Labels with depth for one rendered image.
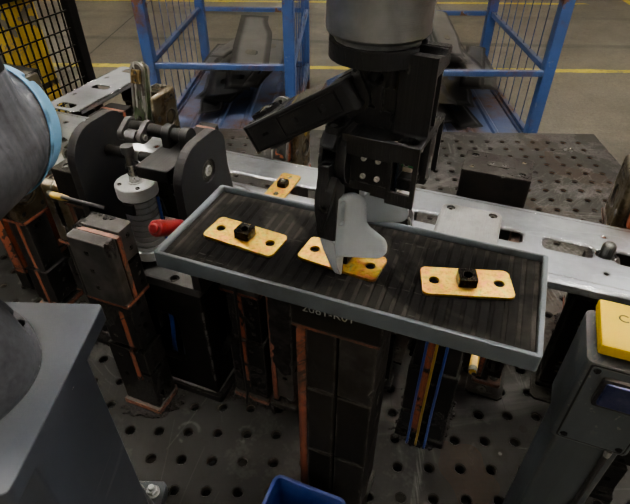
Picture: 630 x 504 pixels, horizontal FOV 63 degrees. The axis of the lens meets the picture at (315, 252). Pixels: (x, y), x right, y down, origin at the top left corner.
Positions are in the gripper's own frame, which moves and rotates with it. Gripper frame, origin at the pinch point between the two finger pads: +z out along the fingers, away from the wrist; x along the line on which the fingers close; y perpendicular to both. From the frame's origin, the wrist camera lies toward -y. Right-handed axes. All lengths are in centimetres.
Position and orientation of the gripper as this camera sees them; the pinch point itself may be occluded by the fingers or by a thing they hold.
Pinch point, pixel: (341, 247)
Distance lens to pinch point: 50.3
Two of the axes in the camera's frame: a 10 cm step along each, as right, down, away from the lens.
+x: 4.4, -5.6, 7.0
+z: 0.0, 7.8, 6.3
